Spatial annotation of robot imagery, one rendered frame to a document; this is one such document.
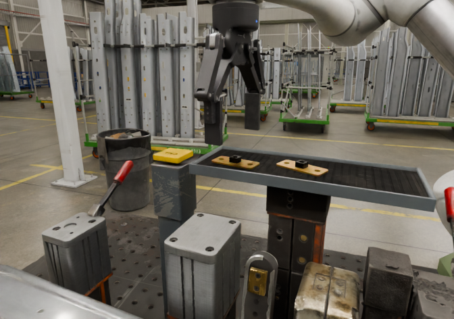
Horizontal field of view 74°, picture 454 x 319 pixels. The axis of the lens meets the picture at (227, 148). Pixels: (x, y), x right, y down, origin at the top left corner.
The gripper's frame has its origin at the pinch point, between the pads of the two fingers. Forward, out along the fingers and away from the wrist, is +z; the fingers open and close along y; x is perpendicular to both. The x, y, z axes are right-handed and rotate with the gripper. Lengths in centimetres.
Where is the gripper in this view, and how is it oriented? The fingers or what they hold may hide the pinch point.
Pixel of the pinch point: (234, 130)
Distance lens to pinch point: 54.0
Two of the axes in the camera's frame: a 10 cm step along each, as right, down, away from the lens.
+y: -5.2, 2.3, -8.2
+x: 8.5, 1.4, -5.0
